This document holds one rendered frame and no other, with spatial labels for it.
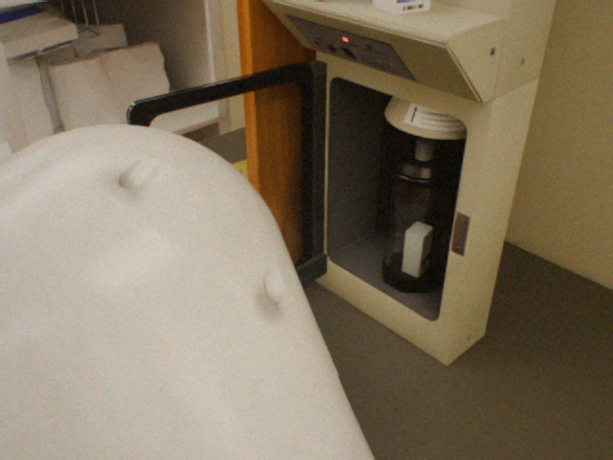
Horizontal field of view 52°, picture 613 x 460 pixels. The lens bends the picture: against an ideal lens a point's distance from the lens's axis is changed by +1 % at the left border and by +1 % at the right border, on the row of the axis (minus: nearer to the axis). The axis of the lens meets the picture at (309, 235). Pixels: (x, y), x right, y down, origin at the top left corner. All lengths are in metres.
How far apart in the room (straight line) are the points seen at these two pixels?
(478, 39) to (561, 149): 0.59
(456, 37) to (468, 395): 0.58
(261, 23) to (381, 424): 0.64
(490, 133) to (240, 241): 0.68
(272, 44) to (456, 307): 0.50
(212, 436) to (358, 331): 0.95
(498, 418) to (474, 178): 0.38
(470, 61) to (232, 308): 0.60
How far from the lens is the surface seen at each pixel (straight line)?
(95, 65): 1.93
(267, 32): 1.02
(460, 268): 0.96
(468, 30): 0.74
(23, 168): 0.21
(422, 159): 1.00
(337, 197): 1.12
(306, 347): 0.21
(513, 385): 1.09
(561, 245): 1.40
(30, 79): 1.94
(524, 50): 0.86
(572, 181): 1.33
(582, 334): 1.22
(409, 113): 0.95
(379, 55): 0.84
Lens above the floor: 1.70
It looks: 34 degrees down
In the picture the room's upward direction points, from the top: straight up
